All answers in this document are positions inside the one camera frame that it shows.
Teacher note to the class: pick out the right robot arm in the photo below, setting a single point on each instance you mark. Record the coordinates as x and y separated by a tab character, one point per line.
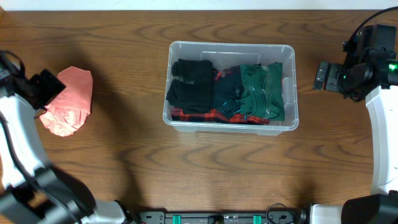
369	73

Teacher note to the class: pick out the black garment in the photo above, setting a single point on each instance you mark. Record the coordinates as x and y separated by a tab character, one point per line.
191	88

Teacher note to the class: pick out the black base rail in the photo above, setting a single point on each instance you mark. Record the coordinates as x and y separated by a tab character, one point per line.
275	214

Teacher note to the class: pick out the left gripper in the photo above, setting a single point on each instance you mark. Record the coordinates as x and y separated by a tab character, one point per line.
48	92

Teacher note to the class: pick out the pink garment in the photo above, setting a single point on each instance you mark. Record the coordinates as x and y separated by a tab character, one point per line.
69	110

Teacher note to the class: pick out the red plaid flannel shirt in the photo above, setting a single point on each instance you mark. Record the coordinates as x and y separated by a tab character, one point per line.
215	116

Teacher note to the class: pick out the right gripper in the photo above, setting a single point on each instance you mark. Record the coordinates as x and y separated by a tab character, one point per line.
336	71

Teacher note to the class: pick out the clear plastic storage bin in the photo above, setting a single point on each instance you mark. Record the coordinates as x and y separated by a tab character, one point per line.
225	56

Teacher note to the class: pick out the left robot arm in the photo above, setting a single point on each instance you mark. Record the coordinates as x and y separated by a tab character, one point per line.
36	191

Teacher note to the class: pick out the dark navy taped garment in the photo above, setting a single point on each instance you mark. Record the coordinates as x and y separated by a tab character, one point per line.
227	91

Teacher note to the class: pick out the dark green garment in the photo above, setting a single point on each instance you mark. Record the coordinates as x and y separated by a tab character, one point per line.
262	94

